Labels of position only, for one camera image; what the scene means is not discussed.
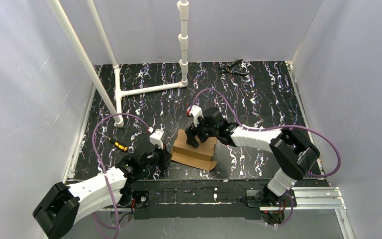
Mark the aluminium rail frame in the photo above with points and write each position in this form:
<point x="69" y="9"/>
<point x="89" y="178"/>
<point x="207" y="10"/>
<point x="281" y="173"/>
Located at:
<point x="191" y="197"/>

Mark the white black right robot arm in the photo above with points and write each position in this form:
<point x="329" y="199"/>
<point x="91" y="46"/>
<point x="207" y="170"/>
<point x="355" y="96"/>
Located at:
<point x="293" y="151"/>

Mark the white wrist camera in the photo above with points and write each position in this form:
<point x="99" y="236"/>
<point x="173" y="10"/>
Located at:
<point x="157" y="138"/>
<point x="194" y="112"/>

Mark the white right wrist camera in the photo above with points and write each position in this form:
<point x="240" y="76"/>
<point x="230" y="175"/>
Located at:
<point x="194" y="112"/>

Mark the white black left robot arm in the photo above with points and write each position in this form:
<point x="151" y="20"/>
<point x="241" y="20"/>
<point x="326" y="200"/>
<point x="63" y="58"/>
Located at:
<point x="64" y="205"/>

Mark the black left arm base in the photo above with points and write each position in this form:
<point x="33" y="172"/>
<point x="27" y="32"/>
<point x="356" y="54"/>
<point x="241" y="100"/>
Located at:
<point x="133" y="198"/>

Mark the brown cardboard paper box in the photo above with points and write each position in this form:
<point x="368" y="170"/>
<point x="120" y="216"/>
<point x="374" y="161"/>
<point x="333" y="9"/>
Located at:
<point x="200" y="158"/>

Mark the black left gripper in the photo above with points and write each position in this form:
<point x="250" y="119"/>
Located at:
<point x="159" y="157"/>

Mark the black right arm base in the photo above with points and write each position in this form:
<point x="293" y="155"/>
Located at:
<point x="266" y="198"/>

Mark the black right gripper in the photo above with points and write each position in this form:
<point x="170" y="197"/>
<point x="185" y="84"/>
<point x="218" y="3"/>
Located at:
<point x="195" y="131"/>

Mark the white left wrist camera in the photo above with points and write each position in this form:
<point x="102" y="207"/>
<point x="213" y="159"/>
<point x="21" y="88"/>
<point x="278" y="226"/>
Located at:
<point x="157" y="138"/>

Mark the yellow black screwdriver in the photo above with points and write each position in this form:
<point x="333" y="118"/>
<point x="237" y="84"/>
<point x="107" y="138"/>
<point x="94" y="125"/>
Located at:
<point x="115" y="142"/>

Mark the black pliers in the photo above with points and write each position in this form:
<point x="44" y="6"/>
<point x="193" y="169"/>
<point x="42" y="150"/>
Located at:
<point x="229" y="68"/>

